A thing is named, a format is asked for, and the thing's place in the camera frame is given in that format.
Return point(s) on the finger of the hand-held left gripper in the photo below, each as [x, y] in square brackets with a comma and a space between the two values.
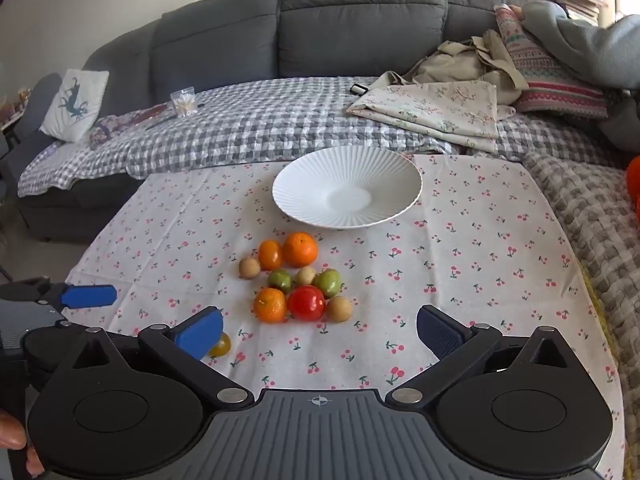
[87, 296]

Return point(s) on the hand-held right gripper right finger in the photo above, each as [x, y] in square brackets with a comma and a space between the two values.
[440, 335]

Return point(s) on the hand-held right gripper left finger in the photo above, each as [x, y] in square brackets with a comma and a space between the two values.
[197, 335]

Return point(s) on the yellow-brown cherry tomato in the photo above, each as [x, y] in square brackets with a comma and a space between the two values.
[222, 346]

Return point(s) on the medium mandarin orange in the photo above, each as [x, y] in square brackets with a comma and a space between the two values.
[270, 305]

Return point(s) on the beige longan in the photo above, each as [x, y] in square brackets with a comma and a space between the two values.
[305, 276]
[339, 308]
[249, 267]

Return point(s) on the small green lime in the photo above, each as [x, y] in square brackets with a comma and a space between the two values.
[279, 280]

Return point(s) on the small mandarin orange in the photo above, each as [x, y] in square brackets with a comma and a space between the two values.
[270, 254]

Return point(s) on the red tomato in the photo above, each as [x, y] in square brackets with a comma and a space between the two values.
[306, 303]

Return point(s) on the large green lime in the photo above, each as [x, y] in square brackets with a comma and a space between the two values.
[328, 282]

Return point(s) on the large mandarin orange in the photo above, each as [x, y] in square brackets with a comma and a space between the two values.
[300, 249]

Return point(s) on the white ribbed plate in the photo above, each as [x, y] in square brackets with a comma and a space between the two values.
[347, 187]

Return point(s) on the person's left hand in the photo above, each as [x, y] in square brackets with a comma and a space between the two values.
[12, 432]

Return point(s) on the cherry print tablecloth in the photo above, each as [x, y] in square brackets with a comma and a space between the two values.
[475, 270]

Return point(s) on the purple floral cloth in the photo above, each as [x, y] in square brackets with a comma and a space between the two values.
[115, 127]

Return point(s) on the grey knit blanket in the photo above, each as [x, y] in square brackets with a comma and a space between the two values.
[575, 210]

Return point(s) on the white pillow with blue print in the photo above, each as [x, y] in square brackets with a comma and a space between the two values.
[72, 105]

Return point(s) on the dark red flat object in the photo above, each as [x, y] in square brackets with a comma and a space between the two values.
[155, 111]

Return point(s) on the box of cotton swabs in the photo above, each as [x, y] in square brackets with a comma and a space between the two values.
[182, 102]

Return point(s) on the grey checked blanket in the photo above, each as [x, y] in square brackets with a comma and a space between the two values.
[260, 120]

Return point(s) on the folded floral cloth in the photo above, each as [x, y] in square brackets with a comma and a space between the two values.
[435, 107]

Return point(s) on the orange knit ball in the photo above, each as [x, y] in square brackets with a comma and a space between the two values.
[634, 180]

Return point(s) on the small black and white object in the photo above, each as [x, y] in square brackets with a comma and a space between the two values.
[358, 88]

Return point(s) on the beige canvas bag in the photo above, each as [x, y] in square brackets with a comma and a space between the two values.
[460, 65]

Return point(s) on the dark grey cloth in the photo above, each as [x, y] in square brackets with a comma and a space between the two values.
[622, 120]

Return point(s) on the striped patterned pillow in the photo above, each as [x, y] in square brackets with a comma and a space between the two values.
[540, 70]

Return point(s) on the grey sofa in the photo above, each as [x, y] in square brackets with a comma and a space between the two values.
[350, 25]

